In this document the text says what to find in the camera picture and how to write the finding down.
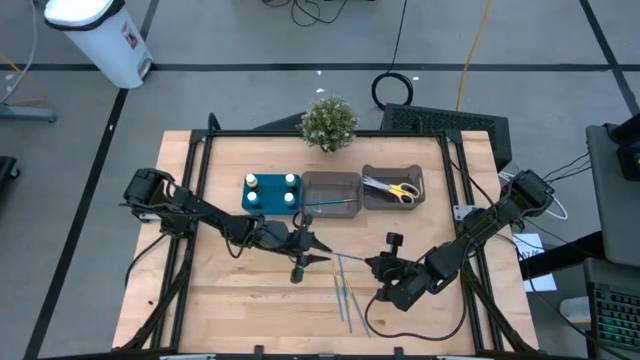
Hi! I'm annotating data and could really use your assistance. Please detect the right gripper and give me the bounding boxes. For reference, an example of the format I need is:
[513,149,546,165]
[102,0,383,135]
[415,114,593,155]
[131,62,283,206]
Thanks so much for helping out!
[363,253,435,312]

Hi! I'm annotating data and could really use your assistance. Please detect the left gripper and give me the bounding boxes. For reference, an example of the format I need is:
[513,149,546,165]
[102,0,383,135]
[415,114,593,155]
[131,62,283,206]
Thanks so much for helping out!
[259,222,333,267]

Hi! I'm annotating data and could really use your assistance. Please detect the yellow scissors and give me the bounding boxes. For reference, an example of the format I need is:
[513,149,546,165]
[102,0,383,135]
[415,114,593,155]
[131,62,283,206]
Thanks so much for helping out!
[362,175,422,205]

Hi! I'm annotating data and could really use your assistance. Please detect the grey translucent bin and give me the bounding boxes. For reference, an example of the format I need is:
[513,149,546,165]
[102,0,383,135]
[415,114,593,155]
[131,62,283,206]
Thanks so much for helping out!
[360,163,427,212]
[300,170,364,220]

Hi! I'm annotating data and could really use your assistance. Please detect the blue plastic bin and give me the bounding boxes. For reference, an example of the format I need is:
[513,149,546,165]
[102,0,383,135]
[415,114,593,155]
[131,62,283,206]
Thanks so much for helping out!
[241,172,304,217]

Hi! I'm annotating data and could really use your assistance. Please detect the artificial potted plant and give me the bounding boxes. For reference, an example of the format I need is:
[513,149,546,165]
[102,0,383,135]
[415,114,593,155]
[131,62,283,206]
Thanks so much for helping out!
[298,96,360,154]

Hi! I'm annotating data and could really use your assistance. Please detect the white paper sheet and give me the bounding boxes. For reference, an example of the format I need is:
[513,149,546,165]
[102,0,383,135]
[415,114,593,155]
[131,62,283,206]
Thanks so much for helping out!
[512,233,558,294]

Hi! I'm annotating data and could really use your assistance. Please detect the black support bar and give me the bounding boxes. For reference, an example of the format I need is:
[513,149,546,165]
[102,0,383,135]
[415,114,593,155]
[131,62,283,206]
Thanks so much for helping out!
[519,230,606,281]

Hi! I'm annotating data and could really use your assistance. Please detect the grey desk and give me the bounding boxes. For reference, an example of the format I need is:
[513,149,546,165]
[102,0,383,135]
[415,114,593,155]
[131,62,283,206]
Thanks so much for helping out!
[585,122,640,269]

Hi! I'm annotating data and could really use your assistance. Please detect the backlit keyboard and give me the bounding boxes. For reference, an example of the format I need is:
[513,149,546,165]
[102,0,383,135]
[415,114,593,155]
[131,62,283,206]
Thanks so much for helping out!
[583,257,640,352]

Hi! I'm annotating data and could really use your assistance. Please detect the black box device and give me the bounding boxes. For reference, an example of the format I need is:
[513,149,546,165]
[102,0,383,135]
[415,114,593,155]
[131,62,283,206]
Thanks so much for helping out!
[604,113,640,182]

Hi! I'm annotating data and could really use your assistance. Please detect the white trash can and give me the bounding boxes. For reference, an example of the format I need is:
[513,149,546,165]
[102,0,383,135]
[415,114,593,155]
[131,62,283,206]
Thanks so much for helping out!
[43,0,155,90]

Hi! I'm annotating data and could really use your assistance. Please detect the grey stand base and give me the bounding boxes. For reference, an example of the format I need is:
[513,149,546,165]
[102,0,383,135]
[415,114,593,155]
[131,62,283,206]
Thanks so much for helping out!
[0,102,57,124]

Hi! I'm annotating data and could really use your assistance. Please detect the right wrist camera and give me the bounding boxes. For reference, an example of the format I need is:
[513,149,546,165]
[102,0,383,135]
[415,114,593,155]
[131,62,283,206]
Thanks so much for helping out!
[385,231,405,257]

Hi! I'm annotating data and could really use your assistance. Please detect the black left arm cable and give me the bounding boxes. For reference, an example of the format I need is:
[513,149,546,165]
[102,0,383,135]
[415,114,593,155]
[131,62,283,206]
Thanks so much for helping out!
[222,211,315,260]

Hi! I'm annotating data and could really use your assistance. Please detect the black hanging cable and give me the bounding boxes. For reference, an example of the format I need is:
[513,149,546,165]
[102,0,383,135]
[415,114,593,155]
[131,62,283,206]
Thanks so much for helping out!
[370,0,415,111]

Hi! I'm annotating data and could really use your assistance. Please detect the white cable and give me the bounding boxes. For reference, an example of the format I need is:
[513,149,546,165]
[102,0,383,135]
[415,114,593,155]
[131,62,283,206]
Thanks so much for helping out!
[499,172,570,221]

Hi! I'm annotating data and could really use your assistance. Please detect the black floor cables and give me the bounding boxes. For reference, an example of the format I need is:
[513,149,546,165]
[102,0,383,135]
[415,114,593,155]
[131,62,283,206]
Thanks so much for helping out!
[257,0,351,27]

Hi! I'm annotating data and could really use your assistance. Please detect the yellow hanging cable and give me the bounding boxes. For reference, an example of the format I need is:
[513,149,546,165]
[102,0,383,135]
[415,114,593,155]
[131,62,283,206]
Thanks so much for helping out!
[455,0,495,112]

